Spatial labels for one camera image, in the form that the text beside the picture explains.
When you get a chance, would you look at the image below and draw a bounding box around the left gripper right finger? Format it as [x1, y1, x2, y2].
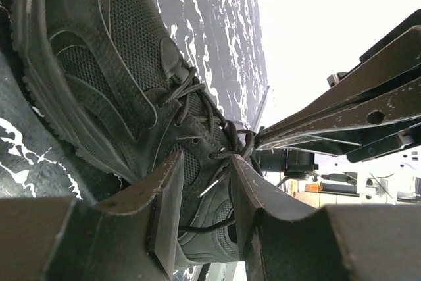
[230, 155, 420, 280]

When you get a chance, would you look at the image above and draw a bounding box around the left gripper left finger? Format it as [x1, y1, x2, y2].
[1, 153, 184, 280]

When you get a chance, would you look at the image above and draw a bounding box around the black sneaker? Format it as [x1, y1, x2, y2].
[11, 0, 257, 267]

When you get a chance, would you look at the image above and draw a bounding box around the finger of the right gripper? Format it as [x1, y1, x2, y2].
[256, 86, 420, 163]
[256, 10, 420, 143]

